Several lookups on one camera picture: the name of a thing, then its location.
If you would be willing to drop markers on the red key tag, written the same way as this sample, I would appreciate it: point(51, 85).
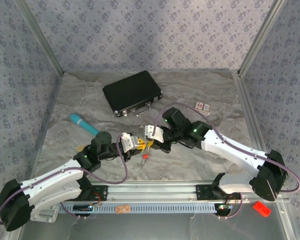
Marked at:
point(145, 156)

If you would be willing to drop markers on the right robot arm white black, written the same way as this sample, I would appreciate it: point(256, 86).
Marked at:
point(230, 152)

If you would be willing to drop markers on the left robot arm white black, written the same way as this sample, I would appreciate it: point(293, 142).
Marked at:
point(62, 177)

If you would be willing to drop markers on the playing card box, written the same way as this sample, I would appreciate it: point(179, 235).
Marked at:
point(202, 107)

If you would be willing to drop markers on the teal cylindrical microphone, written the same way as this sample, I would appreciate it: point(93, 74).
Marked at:
point(81, 122)

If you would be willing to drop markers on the orange label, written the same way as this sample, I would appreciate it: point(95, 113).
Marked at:
point(123, 209)

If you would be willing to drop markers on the small circuit board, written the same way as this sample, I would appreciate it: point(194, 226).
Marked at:
point(223, 207)
point(83, 208)

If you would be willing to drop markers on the red plastic block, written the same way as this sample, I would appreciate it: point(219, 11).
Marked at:
point(261, 209)

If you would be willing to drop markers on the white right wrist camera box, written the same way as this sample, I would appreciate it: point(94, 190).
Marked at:
point(153, 133)

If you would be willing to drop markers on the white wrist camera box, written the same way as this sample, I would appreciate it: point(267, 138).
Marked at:
point(153, 133)
point(130, 142)

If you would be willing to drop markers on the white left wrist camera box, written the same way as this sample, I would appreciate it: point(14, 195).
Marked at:
point(130, 142)

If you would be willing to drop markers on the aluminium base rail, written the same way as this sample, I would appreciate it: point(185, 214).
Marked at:
point(150, 192)

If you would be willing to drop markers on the aluminium table side rail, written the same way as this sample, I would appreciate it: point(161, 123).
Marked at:
point(55, 100)
point(253, 125)

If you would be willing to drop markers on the white plastic bracket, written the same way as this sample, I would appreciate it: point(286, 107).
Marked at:
point(46, 214)

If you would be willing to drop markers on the aluminium frame post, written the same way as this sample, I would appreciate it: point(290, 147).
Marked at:
point(41, 37)
point(261, 37)

